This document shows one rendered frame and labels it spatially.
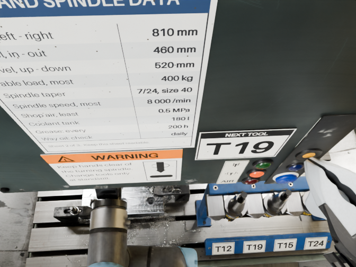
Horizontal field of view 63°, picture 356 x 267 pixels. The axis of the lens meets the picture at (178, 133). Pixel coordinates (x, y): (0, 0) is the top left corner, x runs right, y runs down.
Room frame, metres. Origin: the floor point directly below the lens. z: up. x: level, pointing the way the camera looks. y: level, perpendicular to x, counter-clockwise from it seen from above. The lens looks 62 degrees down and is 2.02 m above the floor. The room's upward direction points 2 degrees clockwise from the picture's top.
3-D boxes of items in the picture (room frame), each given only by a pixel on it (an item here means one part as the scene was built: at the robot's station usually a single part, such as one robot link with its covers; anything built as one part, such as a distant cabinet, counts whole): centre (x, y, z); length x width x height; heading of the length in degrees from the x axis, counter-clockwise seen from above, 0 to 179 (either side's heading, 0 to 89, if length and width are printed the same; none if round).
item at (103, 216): (0.12, 0.13, 1.40); 0.08 x 0.05 x 0.08; 95
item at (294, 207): (0.22, -0.33, 1.21); 0.07 x 0.05 x 0.01; 5
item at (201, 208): (0.26, -0.11, 1.05); 0.10 x 0.05 x 0.30; 5
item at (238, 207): (0.21, -0.17, 1.26); 0.04 x 0.04 x 0.07
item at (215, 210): (0.20, -0.11, 1.21); 0.07 x 0.05 x 0.01; 5
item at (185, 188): (0.31, 0.01, 0.97); 0.13 x 0.03 x 0.15; 95
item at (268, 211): (0.22, -0.28, 1.21); 0.06 x 0.06 x 0.03
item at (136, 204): (0.34, 0.19, 0.97); 0.29 x 0.23 x 0.05; 95
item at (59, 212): (0.22, 0.35, 0.97); 0.13 x 0.03 x 0.15; 95
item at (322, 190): (0.10, -0.17, 1.68); 0.09 x 0.03 x 0.06; 35
